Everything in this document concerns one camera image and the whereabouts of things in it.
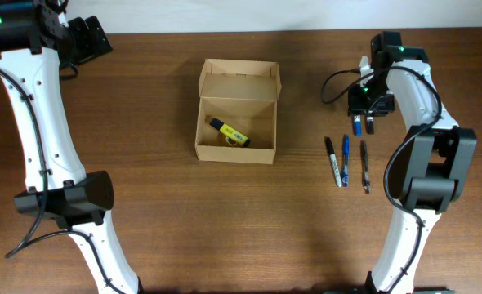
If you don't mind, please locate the black whiteboard marker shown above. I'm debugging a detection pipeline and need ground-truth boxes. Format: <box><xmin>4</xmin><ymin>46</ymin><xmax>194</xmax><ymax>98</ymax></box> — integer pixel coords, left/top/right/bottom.
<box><xmin>366</xmin><ymin>117</ymin><xmax>375</xmax><ymax>135</ymax></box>

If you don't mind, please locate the blue whiteboard marker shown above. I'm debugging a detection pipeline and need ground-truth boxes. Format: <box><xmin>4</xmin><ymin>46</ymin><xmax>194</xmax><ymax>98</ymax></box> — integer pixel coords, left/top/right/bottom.
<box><xmin>352</xmin><ymin>115</ymin><xmax>362</xmax><ymax>137</ymax></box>

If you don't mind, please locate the blue pen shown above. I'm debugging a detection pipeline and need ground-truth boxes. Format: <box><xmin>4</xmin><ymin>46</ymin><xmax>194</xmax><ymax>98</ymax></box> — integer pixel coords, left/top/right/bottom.
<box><xmin>341</xmin><ymin>134</ymin><xmax>350</xmax><ymax>187</ymax></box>

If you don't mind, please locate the black pen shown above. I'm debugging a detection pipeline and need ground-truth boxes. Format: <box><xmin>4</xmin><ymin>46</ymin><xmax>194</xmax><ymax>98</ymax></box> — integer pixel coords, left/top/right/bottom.
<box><xmin>361</xmin><ymin>140</ymin><xmax>371</xmax><ymax>194</ymax></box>

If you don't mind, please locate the black permanent marker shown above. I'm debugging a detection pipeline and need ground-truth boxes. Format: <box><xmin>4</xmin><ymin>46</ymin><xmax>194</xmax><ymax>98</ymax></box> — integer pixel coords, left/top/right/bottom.
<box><xmin>324</xmin><ymin>137</ymin><xmax>342</xmax><ymax>188</ymax></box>

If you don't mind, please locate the cardboard box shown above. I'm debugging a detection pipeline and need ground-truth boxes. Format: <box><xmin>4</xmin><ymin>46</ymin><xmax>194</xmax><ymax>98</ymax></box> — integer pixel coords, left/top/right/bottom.
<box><xmin>194</xmin><ymin>59</ymin><xmax>282</xmax><ymax>165</ymax></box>

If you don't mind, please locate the yellow highlighter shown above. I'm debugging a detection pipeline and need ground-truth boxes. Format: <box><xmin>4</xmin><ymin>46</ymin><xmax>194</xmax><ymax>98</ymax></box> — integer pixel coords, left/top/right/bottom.
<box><xmin>209</xmin><ymin>118</ymin><xmax>251</xmax><ymax>147</ymax></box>

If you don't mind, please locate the yellow tape roll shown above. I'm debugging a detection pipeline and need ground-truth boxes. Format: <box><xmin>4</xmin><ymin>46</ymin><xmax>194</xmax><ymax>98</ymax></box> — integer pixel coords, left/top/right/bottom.
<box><xmin>225</xmin><ymin>136</ymin><xmax>239</xmax><ymax>147</ymax></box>

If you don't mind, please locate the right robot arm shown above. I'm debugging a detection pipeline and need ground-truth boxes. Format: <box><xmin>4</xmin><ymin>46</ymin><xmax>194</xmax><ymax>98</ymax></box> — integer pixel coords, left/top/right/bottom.
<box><xmin>343</xmin><ymin>31</ymin><xmax>477</xmax><ymax>293</ymax></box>

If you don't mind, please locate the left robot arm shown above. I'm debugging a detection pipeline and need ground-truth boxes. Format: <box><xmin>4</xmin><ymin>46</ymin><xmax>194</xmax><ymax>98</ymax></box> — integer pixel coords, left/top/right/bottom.
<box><xmin>0</xmin><ymin>0</ymin><xmax>143</xmax><ymax>293</ymax></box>

